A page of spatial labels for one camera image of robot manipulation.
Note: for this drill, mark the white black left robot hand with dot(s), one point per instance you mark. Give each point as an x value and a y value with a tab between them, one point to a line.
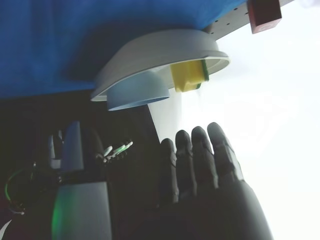
212	180

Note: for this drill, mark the light blue bowl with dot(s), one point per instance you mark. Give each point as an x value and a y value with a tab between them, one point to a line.
140	90

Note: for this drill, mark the yellow green sponge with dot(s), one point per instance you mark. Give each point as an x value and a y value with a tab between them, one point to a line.
186	73

